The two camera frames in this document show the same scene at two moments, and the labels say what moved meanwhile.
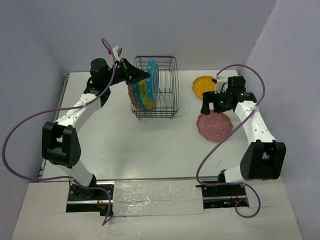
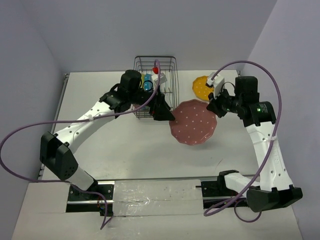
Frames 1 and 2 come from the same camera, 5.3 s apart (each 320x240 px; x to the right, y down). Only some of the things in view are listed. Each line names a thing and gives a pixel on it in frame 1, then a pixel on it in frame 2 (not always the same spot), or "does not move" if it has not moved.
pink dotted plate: (214, 126) -> (194, 123)
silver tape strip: (133, 198) does not move
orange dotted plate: (202, 83) does not move
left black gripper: (131, 74) -> (159, 108)
